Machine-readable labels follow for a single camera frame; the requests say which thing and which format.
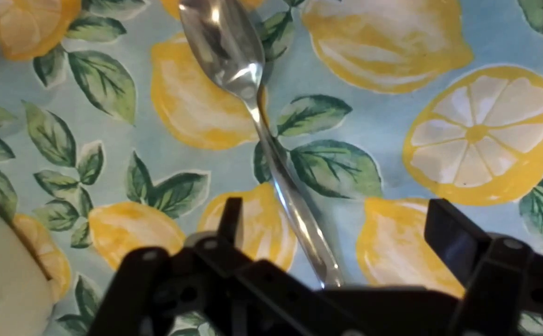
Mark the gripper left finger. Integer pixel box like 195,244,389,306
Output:
88,197,346,336

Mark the silver metal spoon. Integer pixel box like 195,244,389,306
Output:
178,0,345,288

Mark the white round container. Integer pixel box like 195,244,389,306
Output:
0,189,55,336

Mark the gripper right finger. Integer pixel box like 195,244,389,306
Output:
424,199,543,336

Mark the lemon print tablecloth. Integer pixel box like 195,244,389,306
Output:
0,0,543,336

